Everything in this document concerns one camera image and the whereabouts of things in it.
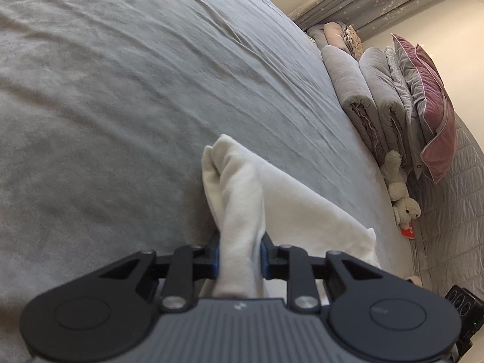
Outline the folded floral cloth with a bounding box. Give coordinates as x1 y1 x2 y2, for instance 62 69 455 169
342 25 364 59

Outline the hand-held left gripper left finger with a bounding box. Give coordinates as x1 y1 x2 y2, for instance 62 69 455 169
99 234 221 313

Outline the black electronic device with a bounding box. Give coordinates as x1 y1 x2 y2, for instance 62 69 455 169
445 285 480 363

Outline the grey bed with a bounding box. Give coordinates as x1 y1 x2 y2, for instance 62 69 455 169
0 0 424 363

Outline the grey quilted headboard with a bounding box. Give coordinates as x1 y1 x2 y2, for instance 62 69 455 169
406 113 484 311

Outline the cream plush toy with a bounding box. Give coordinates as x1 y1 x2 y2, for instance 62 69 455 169
379 150 422 228

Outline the folded pink garment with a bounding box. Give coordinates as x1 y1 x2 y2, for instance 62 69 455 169
307 22 346 51

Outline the grey lace blanket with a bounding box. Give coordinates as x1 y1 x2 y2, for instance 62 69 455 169
385 45 418 129

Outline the pink and grey pillow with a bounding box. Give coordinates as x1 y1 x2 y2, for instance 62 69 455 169
391 33 457 185
406 94 435 180

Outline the grey starred curtain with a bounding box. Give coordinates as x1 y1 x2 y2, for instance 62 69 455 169
289 0 460 42

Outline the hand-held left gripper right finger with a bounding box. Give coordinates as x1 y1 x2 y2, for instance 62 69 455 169
259 231 383 313

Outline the white fleece garment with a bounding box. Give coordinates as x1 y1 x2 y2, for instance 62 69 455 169
201 133 380 299

